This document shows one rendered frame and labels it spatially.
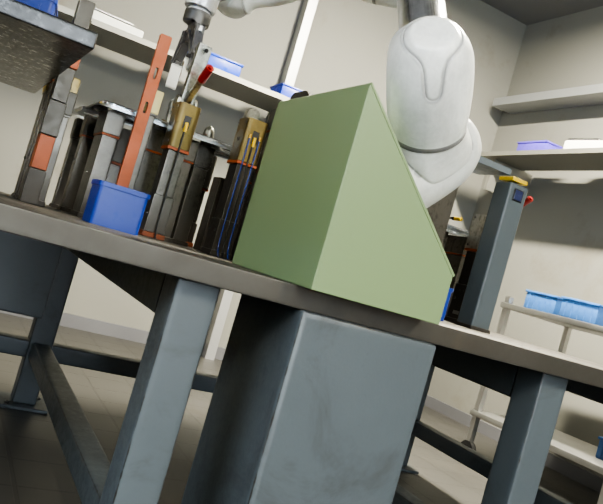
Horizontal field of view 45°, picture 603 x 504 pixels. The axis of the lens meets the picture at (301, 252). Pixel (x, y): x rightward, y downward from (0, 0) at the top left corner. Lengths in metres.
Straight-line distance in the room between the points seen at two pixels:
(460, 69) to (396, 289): 0.40
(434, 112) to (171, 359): 0.64
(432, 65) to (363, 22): 4.03
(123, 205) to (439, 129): 0.65
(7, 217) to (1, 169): 3.42
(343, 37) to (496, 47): 1.33
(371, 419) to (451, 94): 0.61
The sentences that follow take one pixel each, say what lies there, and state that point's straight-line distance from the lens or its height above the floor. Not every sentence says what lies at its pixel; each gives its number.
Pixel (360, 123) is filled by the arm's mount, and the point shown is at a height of 0.99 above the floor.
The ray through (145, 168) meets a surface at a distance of 2.04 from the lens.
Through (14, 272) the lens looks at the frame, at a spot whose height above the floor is 0.48.
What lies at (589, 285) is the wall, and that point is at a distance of 4.82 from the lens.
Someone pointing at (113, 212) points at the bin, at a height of 0.73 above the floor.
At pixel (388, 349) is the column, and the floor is 0.63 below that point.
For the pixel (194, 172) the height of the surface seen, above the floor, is 0.91.
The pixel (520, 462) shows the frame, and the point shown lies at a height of 0.46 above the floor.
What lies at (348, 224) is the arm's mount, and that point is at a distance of 1.24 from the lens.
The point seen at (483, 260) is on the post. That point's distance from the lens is 2.19.
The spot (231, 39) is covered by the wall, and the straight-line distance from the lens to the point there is 4.91.
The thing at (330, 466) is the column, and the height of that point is 0.40.
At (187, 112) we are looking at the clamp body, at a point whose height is 1.03.
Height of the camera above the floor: 0.73
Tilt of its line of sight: 1 degrees up
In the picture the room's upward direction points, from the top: 16 degrees clockwise
